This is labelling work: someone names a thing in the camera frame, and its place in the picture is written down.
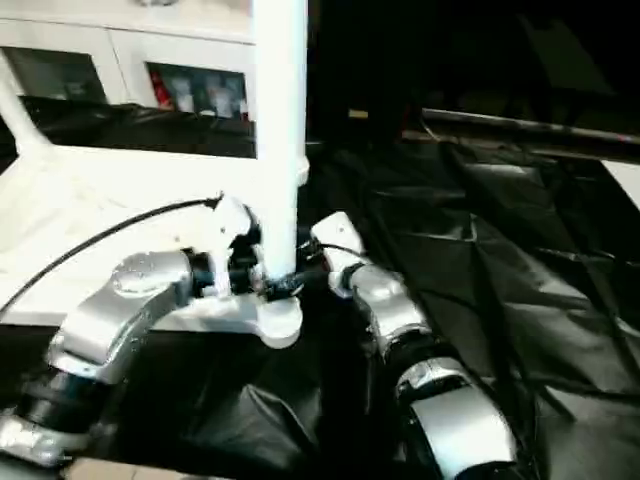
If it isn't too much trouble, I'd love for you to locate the white sideboard with glass doors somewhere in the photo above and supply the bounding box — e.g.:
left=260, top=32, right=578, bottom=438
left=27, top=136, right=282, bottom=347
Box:
left=0, top=0, right=259, bottom=119

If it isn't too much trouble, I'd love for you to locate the black work mat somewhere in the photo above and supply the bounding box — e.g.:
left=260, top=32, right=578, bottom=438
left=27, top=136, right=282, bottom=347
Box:
left=0, top=95, right=640, bottom=480

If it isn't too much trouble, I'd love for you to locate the white plastic table top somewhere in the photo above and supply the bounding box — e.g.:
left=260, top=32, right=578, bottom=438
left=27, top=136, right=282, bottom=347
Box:
left=0, top=142, right=305, bottom=349

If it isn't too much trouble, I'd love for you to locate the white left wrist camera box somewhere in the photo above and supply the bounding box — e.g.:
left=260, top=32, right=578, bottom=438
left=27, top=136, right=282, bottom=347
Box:
left=205, top=198, right=263, bottom=296

